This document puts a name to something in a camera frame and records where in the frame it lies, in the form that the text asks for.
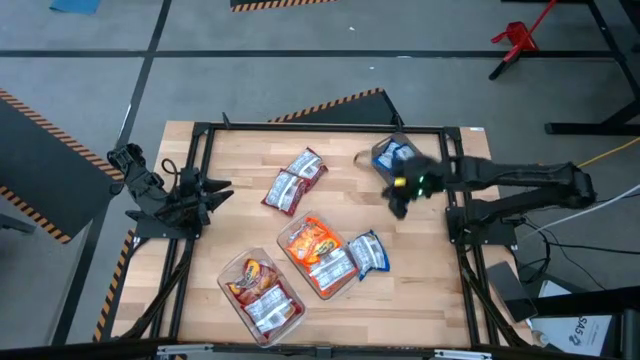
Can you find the black hazard-striped floor panel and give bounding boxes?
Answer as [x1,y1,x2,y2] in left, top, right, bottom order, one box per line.
[268,87,404,127]
[0,88,125,245]
[229,0,337,13]

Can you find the white cable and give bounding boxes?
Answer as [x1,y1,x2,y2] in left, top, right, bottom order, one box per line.
[517,183,640,242]

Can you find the yellow extension cable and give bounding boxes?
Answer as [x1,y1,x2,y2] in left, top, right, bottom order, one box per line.
[577,137,640,169]

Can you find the dark grey tablet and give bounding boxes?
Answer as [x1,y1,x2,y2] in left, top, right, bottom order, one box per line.
[485,259,540,325]

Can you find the red metal stand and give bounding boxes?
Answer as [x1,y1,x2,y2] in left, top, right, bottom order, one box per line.
[488,0,559,82]

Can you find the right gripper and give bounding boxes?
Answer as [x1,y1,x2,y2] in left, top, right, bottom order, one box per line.
[381,155,450,220]

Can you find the orange Maruchan ramen pack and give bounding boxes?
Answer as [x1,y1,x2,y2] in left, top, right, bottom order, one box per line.
[287,217,332,265]
[308,248,359,295]
[315,233,346,261]

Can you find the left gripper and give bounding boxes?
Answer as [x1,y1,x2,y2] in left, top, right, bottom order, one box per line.
[169,172,236,226]

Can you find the white printed cardboard box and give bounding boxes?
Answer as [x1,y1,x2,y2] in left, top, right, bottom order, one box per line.
[528,279,615,358]

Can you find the blue Maruchan ramen pack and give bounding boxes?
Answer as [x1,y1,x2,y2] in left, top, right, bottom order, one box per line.
[347,229,391,282]
[397,141,420,162]
[374,141,401,171]

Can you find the blue floor mat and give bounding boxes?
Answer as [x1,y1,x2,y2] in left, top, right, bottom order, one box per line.
[48,0,103,16]

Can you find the silver aluminium bar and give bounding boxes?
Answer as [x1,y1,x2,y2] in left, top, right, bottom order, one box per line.
[156,343,216,357]
[434,348,494,360]

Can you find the clear plastic bin with label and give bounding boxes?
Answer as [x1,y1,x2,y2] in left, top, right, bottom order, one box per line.
[217,246,308,349]

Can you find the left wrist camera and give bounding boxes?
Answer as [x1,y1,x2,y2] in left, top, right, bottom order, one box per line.
[177,166,201,187]

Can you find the yellow-black hazard tape strip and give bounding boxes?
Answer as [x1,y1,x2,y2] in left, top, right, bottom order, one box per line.
[92,228,137,344]

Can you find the black desk frame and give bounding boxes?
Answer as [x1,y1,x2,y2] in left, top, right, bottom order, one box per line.
[499,0,640,137]

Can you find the black beam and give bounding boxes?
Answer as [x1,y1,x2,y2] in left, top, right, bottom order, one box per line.
[530,285,640,317]

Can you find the black cable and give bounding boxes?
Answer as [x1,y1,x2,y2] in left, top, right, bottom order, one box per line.
[544,239,640,256]

